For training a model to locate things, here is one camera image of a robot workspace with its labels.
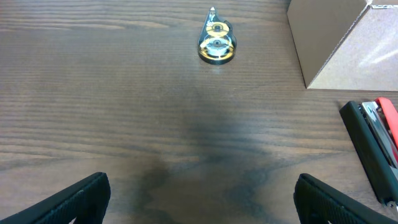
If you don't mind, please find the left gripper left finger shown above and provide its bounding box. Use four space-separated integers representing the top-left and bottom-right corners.
1 172 111 224

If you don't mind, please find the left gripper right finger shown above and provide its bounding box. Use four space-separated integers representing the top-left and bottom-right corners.
294 173 397 224

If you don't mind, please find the open brown cardboard box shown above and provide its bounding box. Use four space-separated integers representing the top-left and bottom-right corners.
287 0 397 91

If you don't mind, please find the red black stapler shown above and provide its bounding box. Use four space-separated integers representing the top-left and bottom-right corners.
340 97 397 212

